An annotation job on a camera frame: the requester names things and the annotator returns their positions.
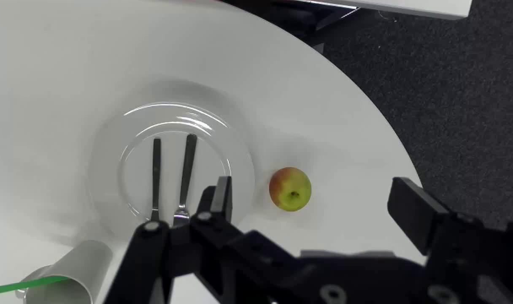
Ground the green straw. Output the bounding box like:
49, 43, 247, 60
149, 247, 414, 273
0, 274, 71, 300

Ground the red green apple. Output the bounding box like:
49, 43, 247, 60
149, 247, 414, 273
269, 166, 314, 215

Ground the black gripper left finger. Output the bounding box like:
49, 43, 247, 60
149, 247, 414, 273
196, 176, 237, 227

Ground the clear glass plate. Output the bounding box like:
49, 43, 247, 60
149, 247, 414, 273
88, 100, 259, 242

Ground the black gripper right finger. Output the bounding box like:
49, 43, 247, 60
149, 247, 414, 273
387, 176, 453, 259

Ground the silver fork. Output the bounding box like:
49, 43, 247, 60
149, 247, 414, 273
173, 133, 200, 229

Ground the white mug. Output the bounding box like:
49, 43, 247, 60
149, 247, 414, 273
17, 241, 115, 304

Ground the silver knife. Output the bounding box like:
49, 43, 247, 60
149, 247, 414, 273
149, 138, 164, 225

